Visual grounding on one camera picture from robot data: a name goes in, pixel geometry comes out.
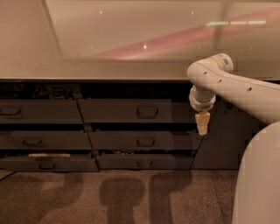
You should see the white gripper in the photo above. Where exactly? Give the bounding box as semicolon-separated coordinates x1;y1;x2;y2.
189;86;216;136

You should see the dark drawer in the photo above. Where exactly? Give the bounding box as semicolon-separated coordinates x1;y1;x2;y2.
96;154;193;170
89;131;202;151
78;99;195;123
0;154;99;172
0;100;82;124
0;131;92;150

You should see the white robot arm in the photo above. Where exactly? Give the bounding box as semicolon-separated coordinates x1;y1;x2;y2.
186;53;280;224

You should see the dark clutter in drawer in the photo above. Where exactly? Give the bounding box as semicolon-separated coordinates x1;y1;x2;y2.
0;83;72;100

